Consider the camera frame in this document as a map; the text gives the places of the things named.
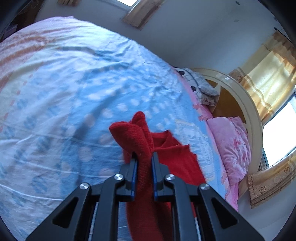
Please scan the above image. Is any red knitted sweater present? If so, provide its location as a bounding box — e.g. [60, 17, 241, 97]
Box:
[109, 111, 206, 240]

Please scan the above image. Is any lower patterned side curtain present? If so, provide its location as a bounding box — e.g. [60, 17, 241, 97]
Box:
[247, 151, 295, 209]

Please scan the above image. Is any pink blanket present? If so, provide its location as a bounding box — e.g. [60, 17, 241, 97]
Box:
[197, 104, 251, 210]

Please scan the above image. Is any side window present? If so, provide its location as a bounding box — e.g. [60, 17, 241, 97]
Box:
[260, 92, 295, 169]

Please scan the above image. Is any cream wooden headboard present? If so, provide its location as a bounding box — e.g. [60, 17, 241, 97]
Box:
[189, 67, 265, 197]

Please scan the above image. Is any grey patterned pillow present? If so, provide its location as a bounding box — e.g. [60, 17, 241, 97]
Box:
[174, 67, 220, 106]

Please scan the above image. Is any blue patterned bed sheet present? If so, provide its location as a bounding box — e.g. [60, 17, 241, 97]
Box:
[1, 16, 228, 240]

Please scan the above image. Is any yellow side curtain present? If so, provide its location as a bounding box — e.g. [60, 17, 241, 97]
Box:
[229, 30, 295, 125]

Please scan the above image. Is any right beige curtain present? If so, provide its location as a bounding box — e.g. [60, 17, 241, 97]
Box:
[122, 0, 165, 30]

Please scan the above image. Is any beige curtain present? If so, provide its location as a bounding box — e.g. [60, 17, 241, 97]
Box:
[57, 0, 81, 7]
[122, 0, 165, 30]

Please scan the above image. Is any left beige curtain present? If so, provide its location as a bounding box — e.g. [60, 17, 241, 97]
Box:
[57, 0, 81, 7]

